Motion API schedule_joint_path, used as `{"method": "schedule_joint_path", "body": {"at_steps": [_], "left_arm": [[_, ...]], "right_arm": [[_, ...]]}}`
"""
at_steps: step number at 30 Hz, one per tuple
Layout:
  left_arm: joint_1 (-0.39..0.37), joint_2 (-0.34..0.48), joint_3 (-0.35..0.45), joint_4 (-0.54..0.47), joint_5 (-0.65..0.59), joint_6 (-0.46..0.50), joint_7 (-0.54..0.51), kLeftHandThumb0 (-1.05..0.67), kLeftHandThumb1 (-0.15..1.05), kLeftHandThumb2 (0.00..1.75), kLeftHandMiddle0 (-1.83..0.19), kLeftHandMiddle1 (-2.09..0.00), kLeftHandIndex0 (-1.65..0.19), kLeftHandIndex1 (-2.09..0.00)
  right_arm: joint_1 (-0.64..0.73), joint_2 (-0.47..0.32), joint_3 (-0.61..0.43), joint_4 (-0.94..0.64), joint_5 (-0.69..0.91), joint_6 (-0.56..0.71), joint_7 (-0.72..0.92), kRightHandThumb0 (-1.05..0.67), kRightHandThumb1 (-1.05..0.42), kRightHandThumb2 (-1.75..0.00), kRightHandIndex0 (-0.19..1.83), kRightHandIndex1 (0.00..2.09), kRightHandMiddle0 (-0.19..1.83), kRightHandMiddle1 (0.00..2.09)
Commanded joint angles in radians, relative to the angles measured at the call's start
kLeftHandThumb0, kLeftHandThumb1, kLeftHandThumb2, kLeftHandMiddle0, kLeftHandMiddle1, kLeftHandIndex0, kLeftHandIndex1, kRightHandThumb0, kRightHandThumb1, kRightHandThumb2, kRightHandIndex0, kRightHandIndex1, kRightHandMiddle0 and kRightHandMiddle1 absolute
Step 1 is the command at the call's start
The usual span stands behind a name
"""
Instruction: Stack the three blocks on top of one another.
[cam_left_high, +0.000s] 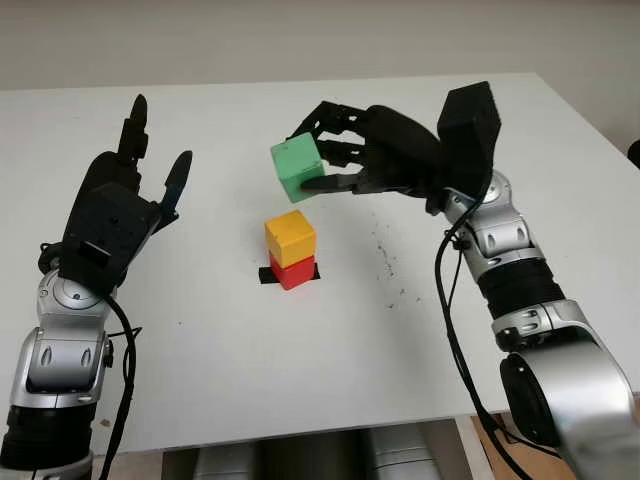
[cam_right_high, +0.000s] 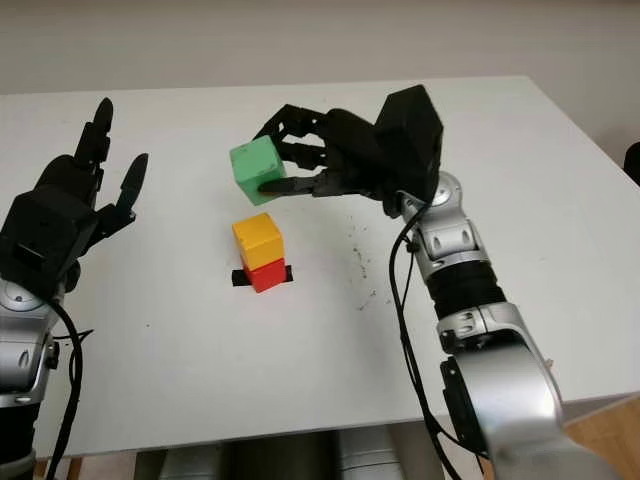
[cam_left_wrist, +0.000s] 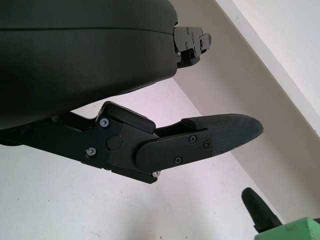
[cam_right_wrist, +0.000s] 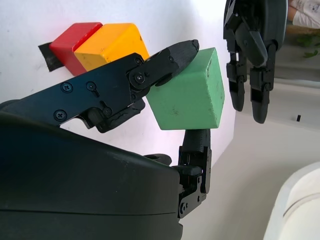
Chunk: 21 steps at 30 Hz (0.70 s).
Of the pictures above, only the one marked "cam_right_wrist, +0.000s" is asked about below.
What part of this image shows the white rounded plastic object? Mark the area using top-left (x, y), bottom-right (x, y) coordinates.
top-left (263, 161), bottom-right (320, 240)

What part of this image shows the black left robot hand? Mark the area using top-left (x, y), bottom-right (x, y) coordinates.
top-left (223, 0), bottom-right (288, 124)

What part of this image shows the green plant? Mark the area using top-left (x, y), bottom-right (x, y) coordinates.
top-left (296, 34), bottom-right (320, 59)

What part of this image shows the white printed cloth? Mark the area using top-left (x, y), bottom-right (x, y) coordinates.
top-left (287, 0), bottom-right (320, 29)

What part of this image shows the black tape strip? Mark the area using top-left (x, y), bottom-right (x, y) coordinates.
top-left (38, 42), bottom-right (65, 73)

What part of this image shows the red cube block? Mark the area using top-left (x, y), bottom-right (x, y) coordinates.
top-left (49, 22), bottom-right (103, 77)

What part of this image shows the yellow cube block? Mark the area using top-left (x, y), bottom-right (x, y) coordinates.
top-left (74, 23), bottom-right (150, 73)

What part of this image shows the green cube block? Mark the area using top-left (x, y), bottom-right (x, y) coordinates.
top-left (145, 47), bottom-right (225, 131)

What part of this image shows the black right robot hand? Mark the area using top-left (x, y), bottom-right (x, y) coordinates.
top-left (0, 39), bottom-right (213, 240)

